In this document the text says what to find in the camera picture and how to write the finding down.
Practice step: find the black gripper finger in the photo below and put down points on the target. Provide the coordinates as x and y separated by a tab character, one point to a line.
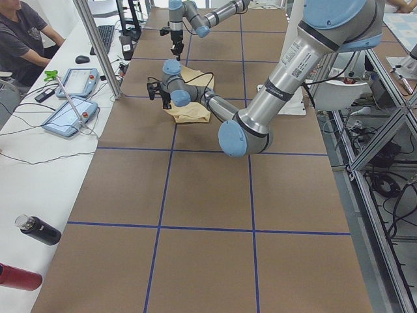
166	105
177	50

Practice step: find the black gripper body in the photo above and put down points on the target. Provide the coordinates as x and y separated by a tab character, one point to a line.
165	96
176	37

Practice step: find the beige long sleeve graphic shirt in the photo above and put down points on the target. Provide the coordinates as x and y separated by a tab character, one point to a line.
194	112

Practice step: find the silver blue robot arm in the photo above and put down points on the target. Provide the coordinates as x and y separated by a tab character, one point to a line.
179	10
325	27

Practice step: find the black monitor stand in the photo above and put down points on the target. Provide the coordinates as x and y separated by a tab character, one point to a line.
129	19

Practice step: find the black keyboard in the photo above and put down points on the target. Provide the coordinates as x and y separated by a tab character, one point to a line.
106	33

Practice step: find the far blue teach pendant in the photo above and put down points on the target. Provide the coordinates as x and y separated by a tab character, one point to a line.
80	82

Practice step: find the blue teach pendant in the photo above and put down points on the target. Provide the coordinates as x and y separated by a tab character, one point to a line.
65	122
80	82

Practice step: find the black computer mouse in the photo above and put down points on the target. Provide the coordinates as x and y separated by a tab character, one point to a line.
82	59

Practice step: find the near blue teach pendant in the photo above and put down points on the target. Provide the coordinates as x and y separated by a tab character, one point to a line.
65	122

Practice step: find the green clip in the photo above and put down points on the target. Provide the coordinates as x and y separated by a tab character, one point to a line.
51	75

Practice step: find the small black phone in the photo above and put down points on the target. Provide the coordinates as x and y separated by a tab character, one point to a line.
41	97

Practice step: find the seated person in dark shirt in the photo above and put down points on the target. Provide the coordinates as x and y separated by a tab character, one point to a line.
28	43

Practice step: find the white plastic chair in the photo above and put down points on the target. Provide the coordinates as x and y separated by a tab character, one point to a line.
336	95

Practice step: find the black water bottle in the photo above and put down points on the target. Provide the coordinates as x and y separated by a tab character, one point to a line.
38	229

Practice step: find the red water bottle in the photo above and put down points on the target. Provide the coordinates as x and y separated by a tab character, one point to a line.
21	279

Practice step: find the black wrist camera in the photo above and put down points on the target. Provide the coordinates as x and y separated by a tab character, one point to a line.
164	31
153	89

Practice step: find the aluminium frame post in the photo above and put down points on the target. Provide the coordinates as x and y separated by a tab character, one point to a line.
98	46

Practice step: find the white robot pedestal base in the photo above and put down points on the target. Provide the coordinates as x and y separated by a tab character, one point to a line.
293	101

